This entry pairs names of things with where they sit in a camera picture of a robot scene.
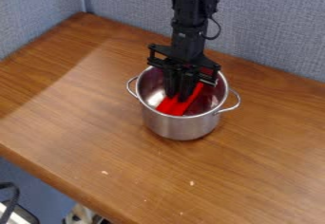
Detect black and grey corner object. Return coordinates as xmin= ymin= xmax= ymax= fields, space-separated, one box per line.
xmin=0 ymin=202 xmax=38 ymax=224

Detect black cable loop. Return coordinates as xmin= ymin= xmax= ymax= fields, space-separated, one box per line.
xmin=0 ymin=182 xmax=21 ymax=224

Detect stainless steel pot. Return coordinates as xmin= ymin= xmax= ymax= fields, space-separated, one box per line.
xmin=125 ymin=66 xmax=240 ymax=140

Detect white object below table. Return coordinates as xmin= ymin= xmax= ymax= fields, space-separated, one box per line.
xmin=62 ymin=204 xmax=112 ymax=224

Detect red rectangular block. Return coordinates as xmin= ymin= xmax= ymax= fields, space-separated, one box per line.
xmin=156 ymin=83 xmax=203 ymax=116

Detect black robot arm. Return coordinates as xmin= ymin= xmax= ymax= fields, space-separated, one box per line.
xmin=147 ymin=0 xmax=220 ymax=103

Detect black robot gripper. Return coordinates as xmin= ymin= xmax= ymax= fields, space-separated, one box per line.
xmin=147 ymin=25 xmax=220 ymax=103

